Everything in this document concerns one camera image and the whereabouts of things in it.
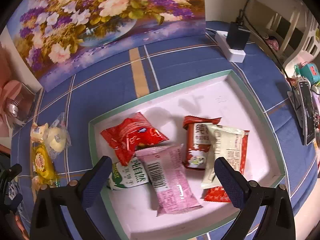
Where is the white chair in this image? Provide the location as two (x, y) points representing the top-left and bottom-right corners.
(247, 0), (319, 77)

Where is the black cable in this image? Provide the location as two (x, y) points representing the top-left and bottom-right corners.
(235, 0), (301, 100)

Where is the green white biscuit pack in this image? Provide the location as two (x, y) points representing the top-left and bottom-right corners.
(107, 157), (149, 190)

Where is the black power adapter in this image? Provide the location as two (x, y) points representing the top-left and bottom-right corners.
(226, 22), (251, 50)

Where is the blue plaid tablecloth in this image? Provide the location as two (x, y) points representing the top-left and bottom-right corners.
(11, 34), (317, 229)

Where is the orange cream cake pack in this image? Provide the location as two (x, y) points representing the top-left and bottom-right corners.
(30, 122), (49, 143)

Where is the black smartphone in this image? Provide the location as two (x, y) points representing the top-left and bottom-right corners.
(297, 77), (315, 145)

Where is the pink barcode snack pack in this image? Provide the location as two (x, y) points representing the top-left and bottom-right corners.
(135, 145), (202, 216)

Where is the yellow cake snack pack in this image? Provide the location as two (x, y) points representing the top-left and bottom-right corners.
(32, 144), (60, 187)

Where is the clear pack white bun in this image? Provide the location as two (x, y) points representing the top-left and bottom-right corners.
(43, 112), (72, 161)

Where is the red orange patterned snack pack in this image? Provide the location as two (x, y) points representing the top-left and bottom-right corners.
(201, 124), (249, 203)

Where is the teal toy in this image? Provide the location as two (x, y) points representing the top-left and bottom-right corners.
(295, 62), (320, 85)

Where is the floral painting canvas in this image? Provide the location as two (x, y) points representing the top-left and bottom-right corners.
(7, 0), (206, 91)

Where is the dark red white snack pack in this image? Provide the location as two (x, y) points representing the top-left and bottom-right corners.
(183, 115), (221, 170)

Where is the white power strip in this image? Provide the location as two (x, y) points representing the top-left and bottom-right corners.
(214, 30), (246, 64)

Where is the white tray green rim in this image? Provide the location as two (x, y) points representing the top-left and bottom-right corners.
(88, 70), (286, 239)

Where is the pink flower bouquet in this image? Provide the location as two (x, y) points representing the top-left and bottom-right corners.
(1, 48), (35, 138)

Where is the red crinkled snack bag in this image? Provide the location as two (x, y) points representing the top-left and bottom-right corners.
(100, 112), (169, 166)

